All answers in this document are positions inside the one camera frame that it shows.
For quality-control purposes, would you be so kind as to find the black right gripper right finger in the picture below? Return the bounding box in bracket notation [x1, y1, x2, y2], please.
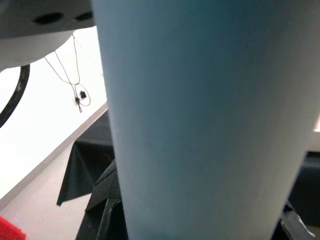
[271, 149, 320, 240]

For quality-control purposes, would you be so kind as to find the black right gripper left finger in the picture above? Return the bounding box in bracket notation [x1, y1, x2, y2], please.
[74, 157, 127, 240]

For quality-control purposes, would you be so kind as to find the white plastic table leg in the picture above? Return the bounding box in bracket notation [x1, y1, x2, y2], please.
[91, 0, 320, 240]

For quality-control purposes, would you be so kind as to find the black tablecloth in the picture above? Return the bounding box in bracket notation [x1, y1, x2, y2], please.
[56, 109, 117, 207]

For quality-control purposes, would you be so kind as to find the red plastic stool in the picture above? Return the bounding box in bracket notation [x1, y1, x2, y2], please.
[0, 216, 27, 240]

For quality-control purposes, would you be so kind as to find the dark wall cable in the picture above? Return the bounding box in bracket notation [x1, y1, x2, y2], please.
[44, 34, 92, 114]

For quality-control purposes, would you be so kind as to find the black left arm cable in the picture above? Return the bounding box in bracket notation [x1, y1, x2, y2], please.
[0, 64, 31, 129]

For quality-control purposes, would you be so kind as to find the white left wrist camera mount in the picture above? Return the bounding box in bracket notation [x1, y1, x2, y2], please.
[0, 0, 97, 70]

